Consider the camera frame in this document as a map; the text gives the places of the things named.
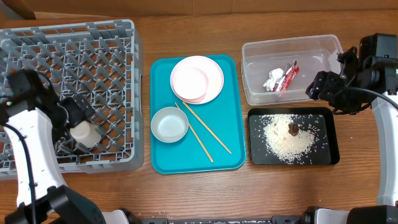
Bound white plastic cup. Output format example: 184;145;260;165
70;121;101;148

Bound red snack wrapper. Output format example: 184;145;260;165
273;60;300;91

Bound rice and food scraps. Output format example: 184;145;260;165
249;114;331;165

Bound pink bowl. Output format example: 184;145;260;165
170;65;208;101

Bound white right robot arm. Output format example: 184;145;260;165
300;33;397;223

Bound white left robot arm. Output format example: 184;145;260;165
1;70;124;223

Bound clear plastic waste bin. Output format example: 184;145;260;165
241;34;343;106

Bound grey plastic dishwasher rack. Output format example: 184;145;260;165
1;19;144;174

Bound black rectangular tray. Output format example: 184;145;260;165
248;107;340;166

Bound grey shallow bowl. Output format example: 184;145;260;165
150;107;188;143

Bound large white round plate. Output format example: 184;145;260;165
176;55;224;105

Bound teal plastic serving tray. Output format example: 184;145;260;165
150;55;246;174

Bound left wooden chopstick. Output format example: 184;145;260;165
188;121;214;163

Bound wooden chopstick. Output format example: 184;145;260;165
182;101;232;154
188;121;214;163

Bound right wooden chopstick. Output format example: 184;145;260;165
182;101;232;154

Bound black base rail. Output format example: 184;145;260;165
102;207;352;224

